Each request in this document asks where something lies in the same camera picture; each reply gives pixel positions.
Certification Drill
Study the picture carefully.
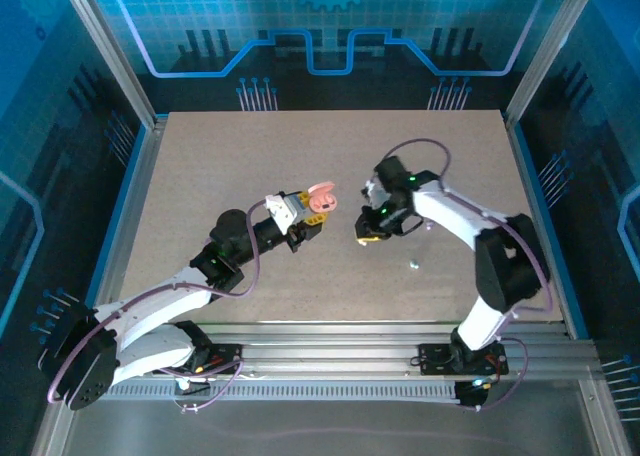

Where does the pink earbud charging case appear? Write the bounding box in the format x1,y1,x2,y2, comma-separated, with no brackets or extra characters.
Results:
305,180,341,216

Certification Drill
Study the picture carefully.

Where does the left aluminium frame post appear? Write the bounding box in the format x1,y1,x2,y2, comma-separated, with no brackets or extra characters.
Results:
55,0,160,130

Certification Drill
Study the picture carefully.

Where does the black mount plate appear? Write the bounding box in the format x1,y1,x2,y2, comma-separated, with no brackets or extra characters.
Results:
152,343,245,377
417,343,510,377

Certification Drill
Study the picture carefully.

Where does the right small control box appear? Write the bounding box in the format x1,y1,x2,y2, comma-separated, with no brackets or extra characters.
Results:
454,378,494,412

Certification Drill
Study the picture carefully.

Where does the grey metal base plate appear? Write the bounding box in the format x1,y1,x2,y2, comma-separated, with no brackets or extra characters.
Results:
47,398,634,456

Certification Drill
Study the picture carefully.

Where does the aluminium frame post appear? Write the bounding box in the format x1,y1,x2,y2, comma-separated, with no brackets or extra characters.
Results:
55,0,160,130
503,0,602,127

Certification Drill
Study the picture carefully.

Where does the left small control box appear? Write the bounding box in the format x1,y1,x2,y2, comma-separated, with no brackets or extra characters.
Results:
172,375,211,398

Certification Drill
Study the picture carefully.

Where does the slotted grey cable duct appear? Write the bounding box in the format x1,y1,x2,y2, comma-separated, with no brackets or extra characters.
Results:
112,380,464,403

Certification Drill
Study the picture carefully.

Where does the left black mount plate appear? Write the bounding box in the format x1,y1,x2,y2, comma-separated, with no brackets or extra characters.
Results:
152,343,245,377

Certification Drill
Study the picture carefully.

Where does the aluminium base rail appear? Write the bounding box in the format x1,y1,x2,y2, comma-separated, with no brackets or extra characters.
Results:
142,320,599,385

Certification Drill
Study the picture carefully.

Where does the right table side rail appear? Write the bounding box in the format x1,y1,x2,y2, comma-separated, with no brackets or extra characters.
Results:
502,110,599,342

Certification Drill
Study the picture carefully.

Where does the right black mount plate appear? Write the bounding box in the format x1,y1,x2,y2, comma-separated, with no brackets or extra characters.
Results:
417,343,510,377

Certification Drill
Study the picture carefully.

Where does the small control box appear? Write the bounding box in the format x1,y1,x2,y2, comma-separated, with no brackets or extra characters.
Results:
454,378,494,412
172,375,211,398

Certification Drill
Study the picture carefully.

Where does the table side rail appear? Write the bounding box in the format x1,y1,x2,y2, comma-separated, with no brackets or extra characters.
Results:
502,110,599,342
82,115,169,327

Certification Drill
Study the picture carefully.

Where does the right aluminium frame post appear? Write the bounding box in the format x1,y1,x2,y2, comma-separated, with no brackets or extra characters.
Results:
503,0,602,127

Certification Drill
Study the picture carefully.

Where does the left table side rail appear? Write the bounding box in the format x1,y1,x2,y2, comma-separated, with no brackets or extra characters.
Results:
82,115,169,327

